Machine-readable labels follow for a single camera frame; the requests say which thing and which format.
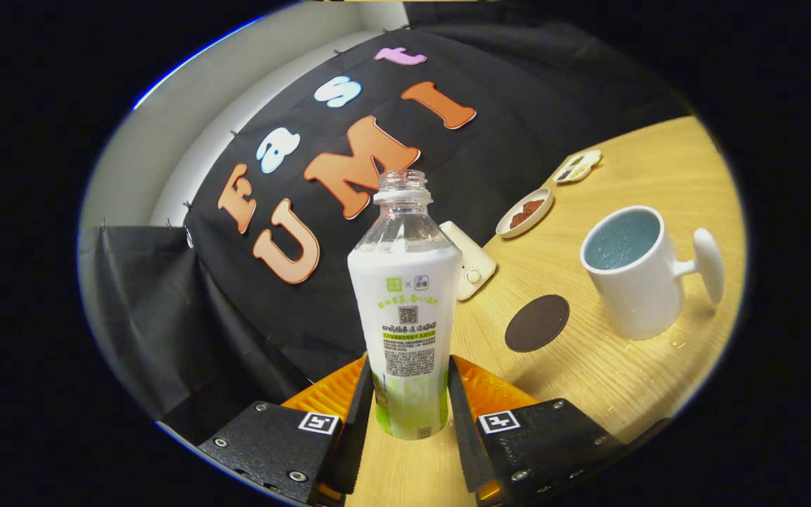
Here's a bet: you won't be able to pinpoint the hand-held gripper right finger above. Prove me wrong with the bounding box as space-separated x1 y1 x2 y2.
447 355 671 507

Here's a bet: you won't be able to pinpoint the round dark brown coaster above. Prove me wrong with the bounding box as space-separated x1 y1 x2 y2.
504 294 571 353

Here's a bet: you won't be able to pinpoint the white divided condiment dish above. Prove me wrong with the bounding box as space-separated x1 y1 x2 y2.
553 149 603 185

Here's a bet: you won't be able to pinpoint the round white plate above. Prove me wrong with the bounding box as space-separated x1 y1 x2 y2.
495 187 555 239

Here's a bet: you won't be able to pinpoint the white green label juice bottle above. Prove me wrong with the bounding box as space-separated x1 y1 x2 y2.
347 169 464 442

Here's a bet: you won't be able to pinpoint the cream white toaster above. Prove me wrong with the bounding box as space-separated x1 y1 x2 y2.
439 220 498 302

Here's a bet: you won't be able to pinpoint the brown meat pieces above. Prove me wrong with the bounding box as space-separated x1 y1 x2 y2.
509 199 546 229

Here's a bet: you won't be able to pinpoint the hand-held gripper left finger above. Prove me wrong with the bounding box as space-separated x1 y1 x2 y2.
198 356 377 506

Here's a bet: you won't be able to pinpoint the wooden table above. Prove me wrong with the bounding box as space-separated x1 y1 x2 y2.
344 115 748 507

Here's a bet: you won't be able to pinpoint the white cup with blue inside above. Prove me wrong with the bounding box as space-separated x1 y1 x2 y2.
580 206 726 342

